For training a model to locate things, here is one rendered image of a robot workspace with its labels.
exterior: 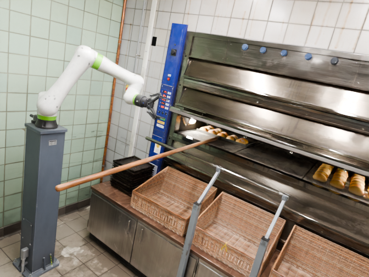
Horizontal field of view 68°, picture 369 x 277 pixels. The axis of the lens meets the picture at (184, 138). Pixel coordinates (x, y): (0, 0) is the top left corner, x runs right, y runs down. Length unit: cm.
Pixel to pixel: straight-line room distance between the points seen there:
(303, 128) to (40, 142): 185
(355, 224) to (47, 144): 219
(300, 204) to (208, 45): 148
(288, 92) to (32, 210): 208
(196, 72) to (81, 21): 114
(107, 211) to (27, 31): 162
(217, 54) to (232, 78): 26
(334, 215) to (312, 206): 15
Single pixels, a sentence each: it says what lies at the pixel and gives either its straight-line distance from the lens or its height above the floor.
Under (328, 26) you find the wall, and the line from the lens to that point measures 217.
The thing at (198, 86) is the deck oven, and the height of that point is 166.
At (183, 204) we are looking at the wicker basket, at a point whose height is 60.
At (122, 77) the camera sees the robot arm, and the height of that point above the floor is 163.
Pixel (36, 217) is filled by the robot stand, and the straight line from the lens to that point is 237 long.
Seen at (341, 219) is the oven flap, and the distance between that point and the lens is 224.
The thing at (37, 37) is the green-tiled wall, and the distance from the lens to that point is 263.
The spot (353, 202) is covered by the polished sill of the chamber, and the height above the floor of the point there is 117.
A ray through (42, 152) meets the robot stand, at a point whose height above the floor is 104.
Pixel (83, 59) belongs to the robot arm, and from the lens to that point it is 189.
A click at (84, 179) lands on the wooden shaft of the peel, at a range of 142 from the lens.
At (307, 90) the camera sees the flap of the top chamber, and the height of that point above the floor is 181.
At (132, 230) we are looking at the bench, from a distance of 244.
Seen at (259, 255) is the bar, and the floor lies 84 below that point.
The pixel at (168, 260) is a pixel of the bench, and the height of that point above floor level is 37.
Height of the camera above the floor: 182
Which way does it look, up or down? 15 degrees down
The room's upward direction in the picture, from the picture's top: 12 degrees clockwise
